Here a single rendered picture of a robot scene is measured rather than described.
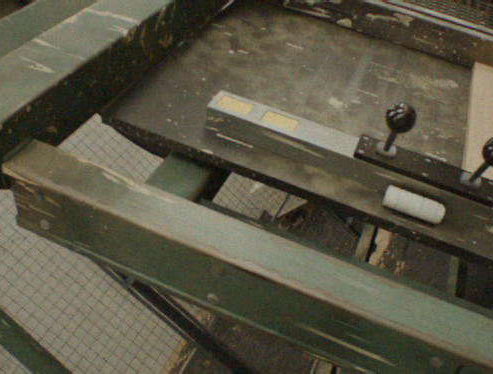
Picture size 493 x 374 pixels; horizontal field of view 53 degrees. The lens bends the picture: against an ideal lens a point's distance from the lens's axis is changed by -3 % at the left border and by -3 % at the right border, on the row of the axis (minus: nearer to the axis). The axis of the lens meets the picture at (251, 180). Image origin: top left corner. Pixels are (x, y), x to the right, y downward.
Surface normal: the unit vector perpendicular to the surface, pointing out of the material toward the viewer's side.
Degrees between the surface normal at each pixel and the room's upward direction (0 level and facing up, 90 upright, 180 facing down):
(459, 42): 90
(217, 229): 58
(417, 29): 90
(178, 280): 90
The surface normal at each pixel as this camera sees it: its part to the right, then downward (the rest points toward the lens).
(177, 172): 0.14, -0.73
